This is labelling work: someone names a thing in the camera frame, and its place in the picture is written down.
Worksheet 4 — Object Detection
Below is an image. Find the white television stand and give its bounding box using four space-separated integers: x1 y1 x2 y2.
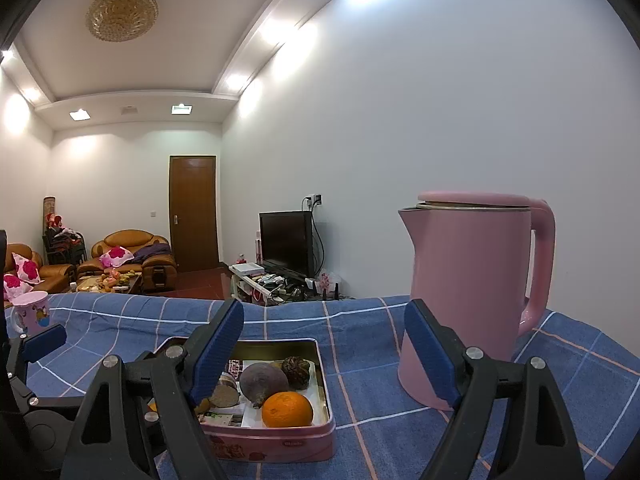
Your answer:
227 262 351 307

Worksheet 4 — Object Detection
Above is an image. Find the pink cartoon mug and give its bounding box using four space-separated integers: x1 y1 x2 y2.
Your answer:
10 290 51 336

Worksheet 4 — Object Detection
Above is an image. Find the blue checked cloth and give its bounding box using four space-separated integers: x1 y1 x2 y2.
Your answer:
5 292 640 480

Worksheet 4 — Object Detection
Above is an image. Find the dark brown round fruit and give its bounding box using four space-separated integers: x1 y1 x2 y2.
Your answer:
281 356 315 391

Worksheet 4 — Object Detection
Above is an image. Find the purple blanket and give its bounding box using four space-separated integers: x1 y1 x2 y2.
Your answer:
132 242 173 263

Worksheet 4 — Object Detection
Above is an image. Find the brown wooden door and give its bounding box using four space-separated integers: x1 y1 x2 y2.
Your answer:
169 155 221 273

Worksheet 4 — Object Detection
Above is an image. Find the coffee table with snacks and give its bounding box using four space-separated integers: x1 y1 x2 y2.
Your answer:
70 270 143 295

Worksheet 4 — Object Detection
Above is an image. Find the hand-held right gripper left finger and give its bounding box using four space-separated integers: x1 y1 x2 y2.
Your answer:
60 299 246 480

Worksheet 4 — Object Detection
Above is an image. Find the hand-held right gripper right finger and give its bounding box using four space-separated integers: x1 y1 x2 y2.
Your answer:
403 299 586 480

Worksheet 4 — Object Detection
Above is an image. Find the pink flowered bag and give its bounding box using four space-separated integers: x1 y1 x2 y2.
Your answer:
315 271 341 297

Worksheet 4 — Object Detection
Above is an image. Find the round crystal ceiling lamp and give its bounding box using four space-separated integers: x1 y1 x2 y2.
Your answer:
85 0 159 42

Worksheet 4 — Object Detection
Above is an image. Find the purple beetroot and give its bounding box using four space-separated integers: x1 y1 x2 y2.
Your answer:
240 362 291 409

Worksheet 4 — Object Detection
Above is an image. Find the black rack with clutter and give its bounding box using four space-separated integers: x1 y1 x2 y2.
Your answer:
42 227 87 266

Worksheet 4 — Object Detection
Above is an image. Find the long brown leather sofa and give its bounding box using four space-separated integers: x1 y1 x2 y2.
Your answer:
4 243 76 306

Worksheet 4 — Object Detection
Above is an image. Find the black television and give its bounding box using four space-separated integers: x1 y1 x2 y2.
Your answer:
258 211 315 281

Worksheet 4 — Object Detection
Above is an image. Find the pink tin box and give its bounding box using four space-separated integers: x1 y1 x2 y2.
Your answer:
150 337 337 463

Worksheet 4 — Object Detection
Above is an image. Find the large orange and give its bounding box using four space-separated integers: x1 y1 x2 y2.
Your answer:
261 391 315 429

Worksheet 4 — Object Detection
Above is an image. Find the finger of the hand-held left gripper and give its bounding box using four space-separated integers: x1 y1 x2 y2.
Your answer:
6 324 68 409
143 407 168 461

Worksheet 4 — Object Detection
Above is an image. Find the black television cable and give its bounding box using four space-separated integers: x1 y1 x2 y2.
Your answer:
301 196 326 281

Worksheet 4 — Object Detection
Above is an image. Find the pink kettle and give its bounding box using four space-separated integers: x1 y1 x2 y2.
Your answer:
397 191 557 412

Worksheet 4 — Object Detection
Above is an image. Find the pink floral pillow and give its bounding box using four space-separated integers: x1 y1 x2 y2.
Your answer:
2 274 31 301
99 246 135 268
11 252 43 285

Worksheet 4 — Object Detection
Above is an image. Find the brown leather armchair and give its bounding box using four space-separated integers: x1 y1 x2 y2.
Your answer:
76 230 178 293

